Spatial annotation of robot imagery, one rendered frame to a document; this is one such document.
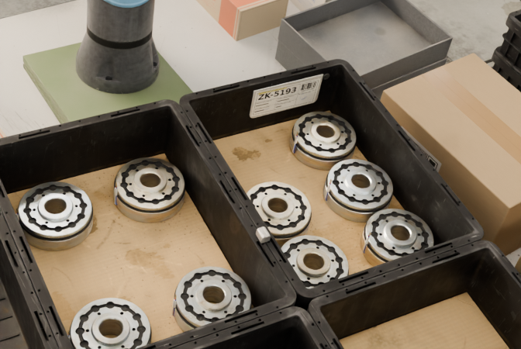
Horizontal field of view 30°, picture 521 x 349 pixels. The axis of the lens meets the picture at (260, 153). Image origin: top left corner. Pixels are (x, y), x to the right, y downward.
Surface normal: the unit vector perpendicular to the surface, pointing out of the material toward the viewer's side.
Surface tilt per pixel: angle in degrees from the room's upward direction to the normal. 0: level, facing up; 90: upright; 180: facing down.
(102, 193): 0
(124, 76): 68
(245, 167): 0
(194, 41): 0
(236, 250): 90
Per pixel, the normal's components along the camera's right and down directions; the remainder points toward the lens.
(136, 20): 0.52, 0.62
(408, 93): 0.14, -0.69
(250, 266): -0.88, 0.24
